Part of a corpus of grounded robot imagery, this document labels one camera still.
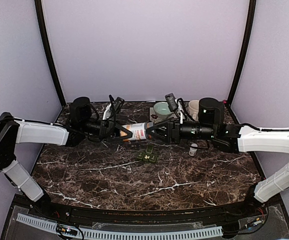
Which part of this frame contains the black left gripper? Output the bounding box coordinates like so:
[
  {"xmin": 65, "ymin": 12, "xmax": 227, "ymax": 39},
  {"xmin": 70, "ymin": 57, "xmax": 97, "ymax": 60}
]
[{"xmin": 81, "ymin": 117, "xmax": 138, "ymax": 143}]

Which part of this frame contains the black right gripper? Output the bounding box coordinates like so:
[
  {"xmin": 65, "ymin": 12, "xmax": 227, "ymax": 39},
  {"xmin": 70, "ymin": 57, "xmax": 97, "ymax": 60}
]
[{"xmin": 146, "ymin": 118, "xmax": 215, "ymax": 146}]

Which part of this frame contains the orange grey-capped pill bottle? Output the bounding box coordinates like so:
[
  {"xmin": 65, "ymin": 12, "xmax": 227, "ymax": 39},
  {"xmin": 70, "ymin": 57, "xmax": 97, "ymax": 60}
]
[{"xmin": 122, "ymin": 122, "xmax": 154, "ymax": 142}]

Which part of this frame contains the green pill organizer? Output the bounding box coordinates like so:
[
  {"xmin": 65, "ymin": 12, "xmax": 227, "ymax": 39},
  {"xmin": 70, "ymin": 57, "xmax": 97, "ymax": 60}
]
[{"xmin": 136, "ymin": 145, "xmax": 158, "ymax": 164}]

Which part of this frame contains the small white pill bottle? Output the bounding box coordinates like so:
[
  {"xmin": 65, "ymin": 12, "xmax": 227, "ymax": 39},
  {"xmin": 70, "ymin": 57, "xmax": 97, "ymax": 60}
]
[{"xmin": 188, "ymin": 143, "xmax": 198, "ymax": 157}]

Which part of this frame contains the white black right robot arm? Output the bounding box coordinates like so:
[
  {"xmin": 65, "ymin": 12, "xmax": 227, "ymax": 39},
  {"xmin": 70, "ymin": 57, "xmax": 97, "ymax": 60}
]
[{"xmin": 146, "ymin": 97, "xmax": 289, "ymax": 217}]

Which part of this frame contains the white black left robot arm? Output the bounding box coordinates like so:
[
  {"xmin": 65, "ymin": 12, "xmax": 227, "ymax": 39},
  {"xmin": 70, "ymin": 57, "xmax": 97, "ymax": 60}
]
[{"xmin": 0, "ymin": 96, "xmax": 133, "ymax": 218}]

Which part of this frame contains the floral square ceramic plate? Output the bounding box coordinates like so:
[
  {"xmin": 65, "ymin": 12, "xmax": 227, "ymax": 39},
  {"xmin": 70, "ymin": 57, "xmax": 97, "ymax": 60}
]
[{"xmin": 149, "ymin": 107, "xmax": 178, "ymax": 123}]

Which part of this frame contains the plain teal ceramic bowl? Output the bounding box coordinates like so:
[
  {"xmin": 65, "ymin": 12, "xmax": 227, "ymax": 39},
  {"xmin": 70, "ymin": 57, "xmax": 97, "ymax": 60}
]
[{"xmin": 153, "ymin": 101, "xmax": 173, "ymax": 119}]

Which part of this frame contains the cream floral ceramic mug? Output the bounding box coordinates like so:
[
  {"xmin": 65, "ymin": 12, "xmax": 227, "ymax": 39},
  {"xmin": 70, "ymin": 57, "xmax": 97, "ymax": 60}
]
[{"xmin": 188, "ymin": 100, "xmax": 200, "ymax": 121}]

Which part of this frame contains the left circuit board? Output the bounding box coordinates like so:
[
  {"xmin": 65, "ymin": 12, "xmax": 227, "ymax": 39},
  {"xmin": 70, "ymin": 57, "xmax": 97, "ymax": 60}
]
[{"xmin": 55, "ymin": 224, "xmax": 78, "ymax": 236}]

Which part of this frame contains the circuit board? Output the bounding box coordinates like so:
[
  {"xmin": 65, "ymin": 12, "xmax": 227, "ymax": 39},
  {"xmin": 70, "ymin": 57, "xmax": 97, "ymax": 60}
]
[
  {"xmin": 55, "ymin": 224, "xmax": 78, "ymax": 236},
  {"xmin": 244, "ymin": 217, "xmax": 265, "ymax": 229}
]

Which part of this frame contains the right circuit board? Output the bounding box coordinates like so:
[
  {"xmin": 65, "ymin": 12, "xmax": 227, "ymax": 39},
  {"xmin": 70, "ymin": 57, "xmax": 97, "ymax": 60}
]
[{"xmin": 244, "ymin": 217, "xmax": 265, "ymax": 229}]

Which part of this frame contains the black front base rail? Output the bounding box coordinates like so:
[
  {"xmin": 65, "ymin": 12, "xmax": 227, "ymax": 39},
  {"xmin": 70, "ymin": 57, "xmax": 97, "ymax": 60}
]
[{"xmin": 0, "ymin": 193, "xmax": 289, "ymax": 240}]

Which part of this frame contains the white slotted cable duct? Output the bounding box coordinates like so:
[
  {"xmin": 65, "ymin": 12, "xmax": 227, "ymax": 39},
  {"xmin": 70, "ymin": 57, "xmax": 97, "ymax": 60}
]
[{"xmin": 16, "ymin": 213, "xmax": 224, "ymax": 240}]

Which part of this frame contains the black right corner post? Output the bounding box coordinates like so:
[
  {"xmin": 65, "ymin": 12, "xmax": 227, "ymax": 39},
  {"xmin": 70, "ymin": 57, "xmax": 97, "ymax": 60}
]
[{"xmin": 226, "ymin": 0, "xmax": 257, "ymax": 108}]

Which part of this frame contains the black corner post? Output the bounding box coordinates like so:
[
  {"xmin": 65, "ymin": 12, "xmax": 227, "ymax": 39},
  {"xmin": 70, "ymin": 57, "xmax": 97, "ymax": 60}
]
[
  {"xmin": 34, "ymin": 0, "xmax": 66, "ymax": 107},
  {"xmin": 226, "ymin": 0, "xmax": 257, "ymax": 108}
]

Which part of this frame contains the black left corner post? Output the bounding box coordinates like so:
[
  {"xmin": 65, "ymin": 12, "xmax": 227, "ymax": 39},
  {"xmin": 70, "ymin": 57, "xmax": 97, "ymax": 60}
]
[{"xmin": 34, "ymin": 0, "xmax": 66, "ymax": 107}]

